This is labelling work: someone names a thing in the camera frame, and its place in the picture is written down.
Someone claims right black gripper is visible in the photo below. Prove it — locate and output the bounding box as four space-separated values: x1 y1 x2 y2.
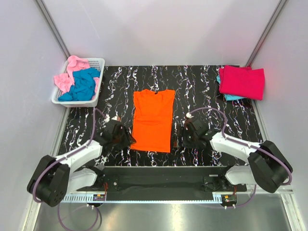
173 126 199 149

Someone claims orange t shirt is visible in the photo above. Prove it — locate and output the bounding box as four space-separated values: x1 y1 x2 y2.
130 90 175 153

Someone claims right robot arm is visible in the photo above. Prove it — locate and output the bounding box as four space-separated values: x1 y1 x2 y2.
174 117 293 193

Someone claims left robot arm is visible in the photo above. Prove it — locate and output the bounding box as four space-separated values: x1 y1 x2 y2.
26 119 136 207

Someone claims folded light blue t shirt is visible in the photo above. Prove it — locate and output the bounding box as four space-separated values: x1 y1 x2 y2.
216 75 244 101

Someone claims white plastic basket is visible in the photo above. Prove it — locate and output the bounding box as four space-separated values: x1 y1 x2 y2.
51 55 105 108

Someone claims folded magenta t shirt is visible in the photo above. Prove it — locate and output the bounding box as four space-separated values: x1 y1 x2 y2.
219 65 265 101

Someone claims pink t shirt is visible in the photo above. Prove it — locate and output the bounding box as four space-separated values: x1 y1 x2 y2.
54 55 90 94

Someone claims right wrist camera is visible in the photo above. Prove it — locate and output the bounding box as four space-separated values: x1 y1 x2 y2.
185 113 194 119

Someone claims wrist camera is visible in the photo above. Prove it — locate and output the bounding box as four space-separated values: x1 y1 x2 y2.
185 113 194 119
110 115 121 122

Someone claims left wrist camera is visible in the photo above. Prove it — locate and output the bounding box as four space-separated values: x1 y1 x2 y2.
110 115 121 122

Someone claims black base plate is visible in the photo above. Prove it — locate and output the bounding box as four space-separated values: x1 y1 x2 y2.
81 167 247 202

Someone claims aluminium front rail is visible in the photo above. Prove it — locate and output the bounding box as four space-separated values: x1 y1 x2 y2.
31 174 295 195

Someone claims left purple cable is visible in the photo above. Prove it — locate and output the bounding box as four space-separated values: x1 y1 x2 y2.
32 108 109 231

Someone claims purple cable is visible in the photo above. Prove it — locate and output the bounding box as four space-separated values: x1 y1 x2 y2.
187 107 294 209
32 108 109 231

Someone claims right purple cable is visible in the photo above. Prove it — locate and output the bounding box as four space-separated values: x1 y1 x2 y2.
187 107 294 209

